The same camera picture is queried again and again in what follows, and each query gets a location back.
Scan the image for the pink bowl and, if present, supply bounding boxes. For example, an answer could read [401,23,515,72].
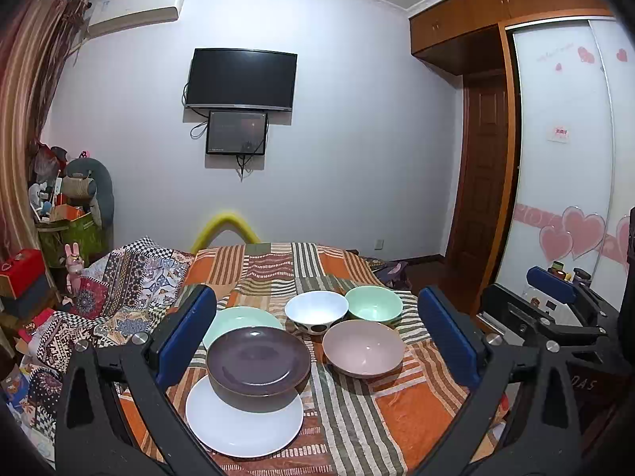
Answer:
[322,320,406,380]

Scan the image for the patterned quilt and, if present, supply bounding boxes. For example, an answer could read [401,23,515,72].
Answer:
[10,237,196,457]

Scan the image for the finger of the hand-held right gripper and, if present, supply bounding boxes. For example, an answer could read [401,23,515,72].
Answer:
[477,284,616,358]
[526,266,621,330]

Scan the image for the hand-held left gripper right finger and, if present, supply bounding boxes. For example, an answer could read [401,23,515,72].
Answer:
[414,285,603,476]

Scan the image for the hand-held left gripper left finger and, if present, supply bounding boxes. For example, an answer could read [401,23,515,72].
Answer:
[54,284,224,476]

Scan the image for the wooden door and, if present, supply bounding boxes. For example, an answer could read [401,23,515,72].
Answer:
[446,72,521,288]

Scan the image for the pink bunny toy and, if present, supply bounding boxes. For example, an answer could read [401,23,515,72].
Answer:
[63,242,86,291]

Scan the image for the cluttered pile of household things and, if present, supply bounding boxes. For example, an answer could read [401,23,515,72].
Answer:
[27,141,67,224]

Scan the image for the white plate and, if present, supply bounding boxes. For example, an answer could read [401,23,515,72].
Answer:
[185,374,304,458]

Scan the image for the yellow curved tube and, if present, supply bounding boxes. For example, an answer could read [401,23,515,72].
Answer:
[191,211,261,253]

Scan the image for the wall mounted black television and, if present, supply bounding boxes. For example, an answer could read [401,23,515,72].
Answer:
[185,48,298,111]

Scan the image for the striped patchwork blanket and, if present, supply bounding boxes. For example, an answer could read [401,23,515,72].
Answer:
[119,242,512,476]

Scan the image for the polka dot bowl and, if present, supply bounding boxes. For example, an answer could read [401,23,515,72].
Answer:
[292,321,333,336]

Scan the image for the striped brown curtain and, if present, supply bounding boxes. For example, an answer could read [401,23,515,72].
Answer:
[0,0,90,269]

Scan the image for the small black monitor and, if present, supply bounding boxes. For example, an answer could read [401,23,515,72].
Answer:
[206,110,269,156]

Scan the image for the dark cloth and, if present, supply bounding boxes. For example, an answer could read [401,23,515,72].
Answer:
[369,258,410,288]

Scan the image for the white air conditioner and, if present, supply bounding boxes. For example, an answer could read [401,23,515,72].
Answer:
[87,0,187,38]

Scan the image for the mint green plate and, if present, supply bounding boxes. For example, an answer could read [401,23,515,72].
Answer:
[202,306,285,350]

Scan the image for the wooden overhead cabinet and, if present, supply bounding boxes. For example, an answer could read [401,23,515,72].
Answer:
[409,0,616,75]

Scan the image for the grey plush toy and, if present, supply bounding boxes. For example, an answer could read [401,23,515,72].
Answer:
[64,157,116,231]

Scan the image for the dark purple plate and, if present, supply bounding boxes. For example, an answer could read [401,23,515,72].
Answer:
[206,326,312,398]

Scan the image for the white bowl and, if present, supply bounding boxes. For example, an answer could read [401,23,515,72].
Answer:
[284,290,349,330]

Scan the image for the white wardrobe with heart stickers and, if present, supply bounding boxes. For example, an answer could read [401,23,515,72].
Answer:
[489,17,635,318]

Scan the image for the mint green bowl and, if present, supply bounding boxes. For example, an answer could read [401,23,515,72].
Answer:
[344,285,404,328]

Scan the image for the green box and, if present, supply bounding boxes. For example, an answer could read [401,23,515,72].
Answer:
[37,213,107,266]

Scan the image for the red box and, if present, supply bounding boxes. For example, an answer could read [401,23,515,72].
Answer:
[0,249,46,298]

